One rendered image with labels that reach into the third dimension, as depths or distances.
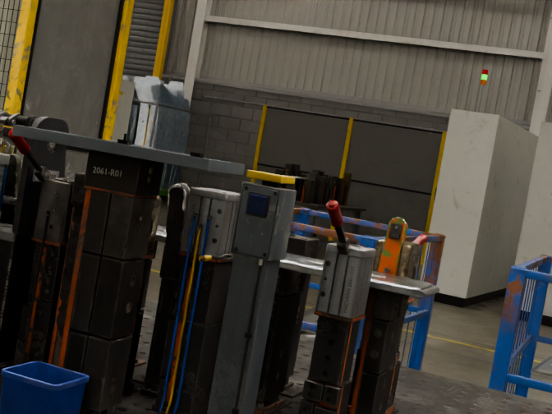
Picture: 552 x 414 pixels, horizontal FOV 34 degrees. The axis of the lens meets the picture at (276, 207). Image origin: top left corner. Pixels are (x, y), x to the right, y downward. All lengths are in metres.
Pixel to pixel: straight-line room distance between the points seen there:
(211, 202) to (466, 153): 8.05
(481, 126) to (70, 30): 5.39
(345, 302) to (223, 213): 0.26
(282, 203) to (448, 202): 8.23
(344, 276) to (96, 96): 4.08
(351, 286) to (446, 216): 8.09
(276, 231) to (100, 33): 4.14
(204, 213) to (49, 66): 3.54
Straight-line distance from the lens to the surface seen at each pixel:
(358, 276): 1.51
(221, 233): 1.59
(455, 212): 9.57
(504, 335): 3.40
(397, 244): 1.84
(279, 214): 1.39
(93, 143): 1.49
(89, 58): 5.37
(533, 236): 9.48
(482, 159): 9.53
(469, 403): 2.21
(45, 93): 5.08
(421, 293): 1.62
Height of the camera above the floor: 1.18
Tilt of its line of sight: 3 degrees down
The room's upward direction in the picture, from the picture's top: 10 degrees clockwise
